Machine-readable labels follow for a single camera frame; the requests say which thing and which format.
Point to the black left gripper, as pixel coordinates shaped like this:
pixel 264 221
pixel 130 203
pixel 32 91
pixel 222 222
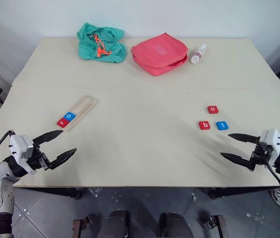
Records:
pixel 39 160

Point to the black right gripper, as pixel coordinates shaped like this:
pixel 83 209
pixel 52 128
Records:
pixel 260 155

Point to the red letter tile b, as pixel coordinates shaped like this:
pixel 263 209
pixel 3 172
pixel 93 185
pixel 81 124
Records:
pixel 205 125

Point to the red letter tile o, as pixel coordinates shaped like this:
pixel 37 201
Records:
pixel 213 109

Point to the wooden letter tile rack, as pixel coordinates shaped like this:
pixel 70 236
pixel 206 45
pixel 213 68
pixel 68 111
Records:
pixel 86 105

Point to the red letter tile r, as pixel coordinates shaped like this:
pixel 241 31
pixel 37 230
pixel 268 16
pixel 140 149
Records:
pixel 62 122

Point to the blue letter tile t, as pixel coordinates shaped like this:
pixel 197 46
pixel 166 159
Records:
pixel 222 125

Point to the blue letter tile o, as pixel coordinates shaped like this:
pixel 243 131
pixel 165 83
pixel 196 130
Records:
pixel 69 116

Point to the clear plastic wrapper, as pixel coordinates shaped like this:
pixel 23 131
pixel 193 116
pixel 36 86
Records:
pixel 95 192

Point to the red and white shoe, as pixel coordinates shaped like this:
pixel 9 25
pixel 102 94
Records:
pixel 277 198

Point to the dark rounded shape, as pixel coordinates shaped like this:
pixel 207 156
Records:
pixel 175 226
pixel 117 225

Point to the small white plastic bottle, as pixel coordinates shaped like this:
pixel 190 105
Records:
pixel 197 55

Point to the pink fabric zip pouch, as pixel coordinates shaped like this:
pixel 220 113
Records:
pixel 154 53

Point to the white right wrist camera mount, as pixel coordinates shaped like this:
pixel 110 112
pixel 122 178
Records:
pixel 271 138

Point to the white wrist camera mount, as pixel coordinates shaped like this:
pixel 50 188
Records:
pixel 18 146
pixel 271 138

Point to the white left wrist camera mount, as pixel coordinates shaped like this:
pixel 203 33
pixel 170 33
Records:
pixel 18 146

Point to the rusty metal caster bracket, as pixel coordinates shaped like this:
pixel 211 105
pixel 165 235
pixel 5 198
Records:
pixel 80 226
pixel 215 224

